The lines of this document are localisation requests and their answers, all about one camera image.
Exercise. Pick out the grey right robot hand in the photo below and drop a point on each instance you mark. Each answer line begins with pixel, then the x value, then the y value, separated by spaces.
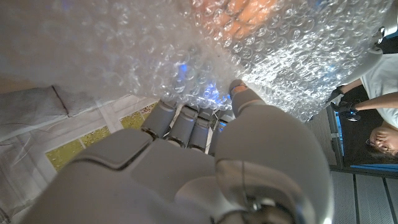
pixel 186 177

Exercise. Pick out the printed window scene backdrop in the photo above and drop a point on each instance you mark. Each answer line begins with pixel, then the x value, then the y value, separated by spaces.
pixel 46 124

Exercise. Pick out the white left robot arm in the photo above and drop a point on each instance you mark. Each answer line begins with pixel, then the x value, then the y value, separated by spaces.
pixel 390 26

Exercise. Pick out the person in white shirt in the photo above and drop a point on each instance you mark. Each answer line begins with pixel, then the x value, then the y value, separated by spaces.
pixel 382 93

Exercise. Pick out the clear bubble wrap sheet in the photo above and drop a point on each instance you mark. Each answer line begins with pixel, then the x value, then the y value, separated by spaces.
pixel 155 46

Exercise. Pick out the orange mini basketball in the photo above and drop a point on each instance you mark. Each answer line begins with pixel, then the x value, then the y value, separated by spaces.
pixel 236 15

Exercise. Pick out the black handheld controller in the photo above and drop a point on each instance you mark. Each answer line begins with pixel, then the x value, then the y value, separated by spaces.
pixel 346 109

